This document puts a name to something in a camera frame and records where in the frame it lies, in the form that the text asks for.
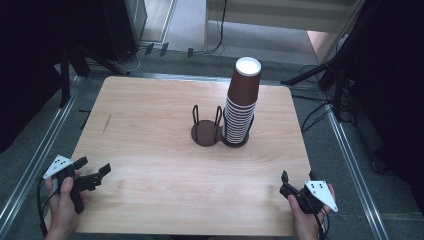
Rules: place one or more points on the metal floor rail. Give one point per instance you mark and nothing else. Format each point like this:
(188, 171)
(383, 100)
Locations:
(36, 156)
(355, 173)

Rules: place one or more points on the dark double cup holder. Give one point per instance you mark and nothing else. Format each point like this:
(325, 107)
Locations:
(205, 133)

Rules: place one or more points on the dark cabinet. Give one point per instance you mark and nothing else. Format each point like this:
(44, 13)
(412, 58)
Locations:
(123, 26)

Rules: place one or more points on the person's right hand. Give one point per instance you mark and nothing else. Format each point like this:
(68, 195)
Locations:
(306, 226)

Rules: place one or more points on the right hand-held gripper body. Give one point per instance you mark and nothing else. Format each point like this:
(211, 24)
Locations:
(320, 193)

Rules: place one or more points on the stack of brown paper cups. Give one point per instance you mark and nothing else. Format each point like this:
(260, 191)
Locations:
(244, 90)

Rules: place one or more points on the black tripod stand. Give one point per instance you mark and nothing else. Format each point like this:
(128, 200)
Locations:
(336, 76)

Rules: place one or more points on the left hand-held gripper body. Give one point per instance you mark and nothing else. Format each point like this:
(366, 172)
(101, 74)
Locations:
(59, 163)

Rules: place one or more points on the black metal stand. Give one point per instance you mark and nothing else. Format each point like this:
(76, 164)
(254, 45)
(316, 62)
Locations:
(65, 73)

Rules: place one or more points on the person's left hand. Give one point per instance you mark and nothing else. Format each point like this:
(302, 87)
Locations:
(61, 213)

